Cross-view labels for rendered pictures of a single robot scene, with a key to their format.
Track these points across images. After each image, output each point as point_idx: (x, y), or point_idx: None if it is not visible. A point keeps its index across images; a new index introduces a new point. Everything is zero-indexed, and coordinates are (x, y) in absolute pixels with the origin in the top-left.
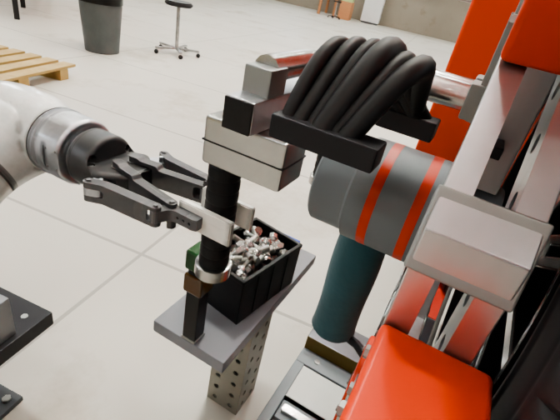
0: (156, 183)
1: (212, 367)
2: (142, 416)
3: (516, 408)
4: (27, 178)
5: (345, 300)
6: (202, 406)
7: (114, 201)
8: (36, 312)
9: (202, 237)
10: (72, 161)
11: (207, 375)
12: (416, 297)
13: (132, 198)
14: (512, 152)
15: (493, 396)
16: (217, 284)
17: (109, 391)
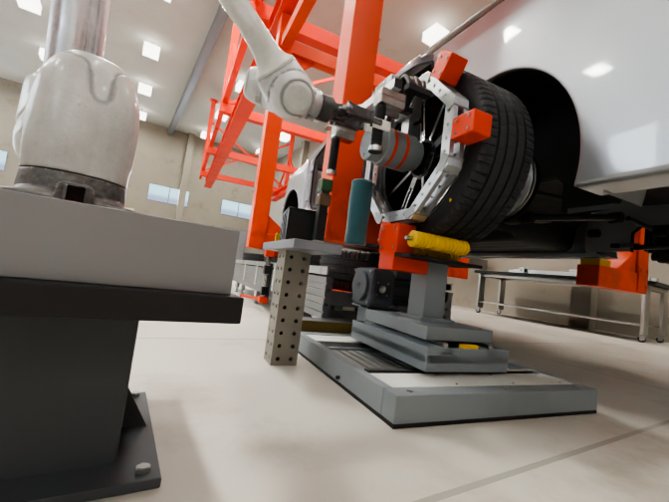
0: (346, 120)
1: (276, 329)
2: (249, 378)
3: None
4: None
5: (365, 215)
6: (275, 368)
7: (358, 110)
8: None
9: (377, 131)
10: (328, 100)
11: (255, 361)
12: (456, 111)
13: (366, 109)
14: (418, 125)
15: None
16: (308, 223)
17: (206, 378)
